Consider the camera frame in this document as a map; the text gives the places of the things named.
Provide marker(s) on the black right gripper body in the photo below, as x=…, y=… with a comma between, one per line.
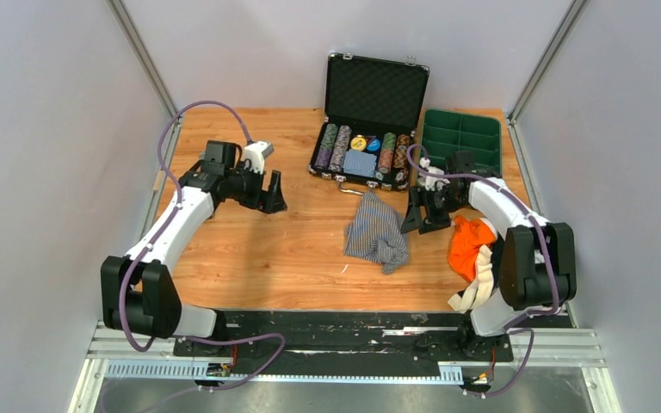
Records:
x=441, y=200

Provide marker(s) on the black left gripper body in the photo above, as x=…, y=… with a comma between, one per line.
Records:
x=245, y=183

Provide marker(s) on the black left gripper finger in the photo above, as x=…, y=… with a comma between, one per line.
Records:
x=275, y=202
x=263, y=201

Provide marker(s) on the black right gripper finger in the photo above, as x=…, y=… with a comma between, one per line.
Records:
x=434, y=219
x=413, y=220

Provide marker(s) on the grey striped underwear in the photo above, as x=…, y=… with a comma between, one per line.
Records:
x=374, y=235

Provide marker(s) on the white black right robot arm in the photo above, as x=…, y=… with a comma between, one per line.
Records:
x=536, y=273

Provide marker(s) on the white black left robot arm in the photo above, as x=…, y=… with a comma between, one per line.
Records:
x=138, y=293

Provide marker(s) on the orange garment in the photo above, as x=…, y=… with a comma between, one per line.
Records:
x=470, y=248

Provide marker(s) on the green divided tray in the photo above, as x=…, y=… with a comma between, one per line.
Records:
x=446, y=132

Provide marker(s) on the cream white garment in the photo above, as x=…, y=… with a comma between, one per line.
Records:
x=480, y=289

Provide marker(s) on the black poker chip case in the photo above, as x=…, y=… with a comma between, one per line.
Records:
x=371, y=110

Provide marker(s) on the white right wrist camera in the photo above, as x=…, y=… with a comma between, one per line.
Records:
x=433, y=180

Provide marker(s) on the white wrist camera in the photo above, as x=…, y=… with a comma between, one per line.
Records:
x=433, y=180
x=255, y=155

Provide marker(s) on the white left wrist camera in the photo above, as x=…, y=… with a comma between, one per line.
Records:
x=255, y=155

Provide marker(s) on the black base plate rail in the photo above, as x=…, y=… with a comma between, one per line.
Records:
x=350, y=343

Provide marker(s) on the aluminium frame rail front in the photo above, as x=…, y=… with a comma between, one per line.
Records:
x=111, y=356

